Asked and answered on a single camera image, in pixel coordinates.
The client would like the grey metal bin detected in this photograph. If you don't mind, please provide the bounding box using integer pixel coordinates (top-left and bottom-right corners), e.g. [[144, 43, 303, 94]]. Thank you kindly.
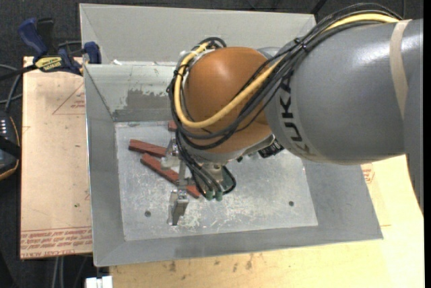
[[79, 3, 384, 267]]

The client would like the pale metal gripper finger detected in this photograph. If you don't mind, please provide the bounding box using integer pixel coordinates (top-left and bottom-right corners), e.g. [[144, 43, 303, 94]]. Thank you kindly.
[[167, 189, 190, 227], [161, 138, 180, 170]]

